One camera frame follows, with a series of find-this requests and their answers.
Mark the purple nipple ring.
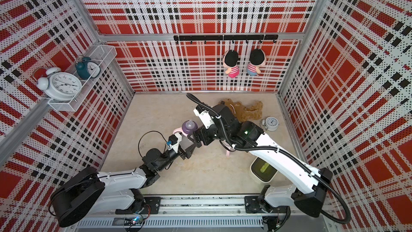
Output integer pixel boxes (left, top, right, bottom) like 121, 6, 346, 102
181, 120, 198, 135

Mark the clear baby bottle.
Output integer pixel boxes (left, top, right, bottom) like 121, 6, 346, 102
180, 134, 195, 149

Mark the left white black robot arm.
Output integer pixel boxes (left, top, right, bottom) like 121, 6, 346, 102
50, 145, 195, 228

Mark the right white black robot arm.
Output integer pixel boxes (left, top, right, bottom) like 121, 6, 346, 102
193, 104, 333, 218

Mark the brown plush toy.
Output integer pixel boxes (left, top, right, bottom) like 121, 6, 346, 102
220, 98, 264, 122

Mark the small white alarm clock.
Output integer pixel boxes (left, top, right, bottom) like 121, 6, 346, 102
260, 117, 279, 132

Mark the white bin green inside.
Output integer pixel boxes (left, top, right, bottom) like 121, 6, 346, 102
249, 157, 278, 185

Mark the doll with pink dress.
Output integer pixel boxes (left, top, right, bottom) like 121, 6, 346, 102
223, 50, 239, 78

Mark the green circuit board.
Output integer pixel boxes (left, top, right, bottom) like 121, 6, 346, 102
124, 217, 144, 227

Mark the doll with striped shirt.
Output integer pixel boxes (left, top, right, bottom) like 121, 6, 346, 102
247, 49, 267, 76

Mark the teal alarm clock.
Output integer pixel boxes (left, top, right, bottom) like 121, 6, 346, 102
75, 56, 101, 80

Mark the large white alarm clock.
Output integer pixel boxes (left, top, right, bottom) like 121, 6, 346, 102
36, 67, 83, 102

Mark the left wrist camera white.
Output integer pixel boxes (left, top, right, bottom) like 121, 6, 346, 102
166, 132, 182, 153

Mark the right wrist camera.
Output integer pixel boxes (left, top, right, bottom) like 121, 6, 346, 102
193, 105, 217, 129

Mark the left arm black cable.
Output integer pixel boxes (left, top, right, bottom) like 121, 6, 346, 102
137, 130, 168, 159

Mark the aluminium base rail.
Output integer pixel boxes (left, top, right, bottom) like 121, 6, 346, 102
66, 194, 339, 232

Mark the black hook rail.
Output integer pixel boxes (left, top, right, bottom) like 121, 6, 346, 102
173, 34, 279, 43

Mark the white wire wall shelf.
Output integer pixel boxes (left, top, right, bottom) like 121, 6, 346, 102
48, 45, 117, 112

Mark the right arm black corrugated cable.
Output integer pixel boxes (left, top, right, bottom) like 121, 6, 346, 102
186, 92, 351, 224

